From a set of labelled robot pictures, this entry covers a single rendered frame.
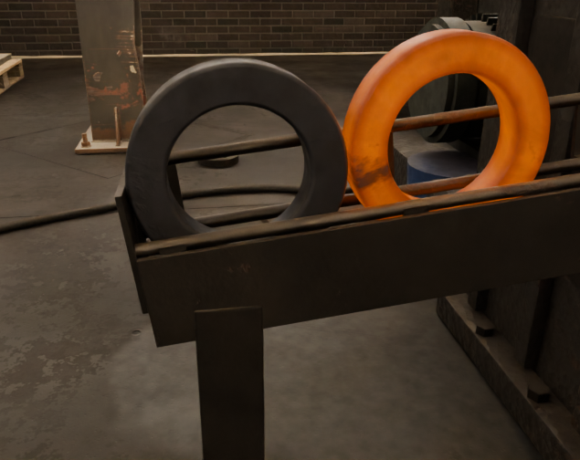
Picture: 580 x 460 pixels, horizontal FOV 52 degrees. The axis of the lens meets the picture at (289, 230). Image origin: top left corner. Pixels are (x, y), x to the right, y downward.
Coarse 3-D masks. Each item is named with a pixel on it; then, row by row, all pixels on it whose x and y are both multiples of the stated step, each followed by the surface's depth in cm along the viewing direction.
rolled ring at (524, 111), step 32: (448, 32) 48; (480, 32) 49; (384, 64) 49; (416, 64) 48; (448, 64) 49; (480, 64) 49; (512, 64) 50; (384, 96) 49; (512, 96) 51; (544, 96) 52; (352, 128) 50; (384, 128) 50; (512, 128) 53; (544, 128) 53; (352, 160) 50; (384, 160) 51; (512, 160) 54; (384, 192) 52
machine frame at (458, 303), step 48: (528, 0) 111; (576, 0) 99; (528, 48) 115; (576, 48) 96; (480, 144) 136; (528, 288) 114; (576, 288) 104; (480, 336) 130; (528, 336) 115; (576, 336) 104; (528, 384) 115; (576, 384) 105; (528, 432) 111; (576, 432) 103
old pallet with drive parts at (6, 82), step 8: (8, 64) 457; (16, 64) 470; (0, 72) 423; (8, 72) 476; (16, 72) 477; (0, 80) 429; (8, 80) 461; (16, 80) 467; (0, 88) 431; (8, 88) 441
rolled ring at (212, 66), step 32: (224, 64) 46; (256, 64) 46; (160, 96) 46; (192, 96) 46; (224, 96) 47; (256, 96) 47; (288, 96) 48; (320, 96) 48; (160, 128) 47; (320, 128) 49; (128, 160) 47; (160, 160) 48; (320, 160) 50; (128, 192) 48; (160, 192) 49; (320, 192) 51; (160, 224) 50; (192, 224) 52
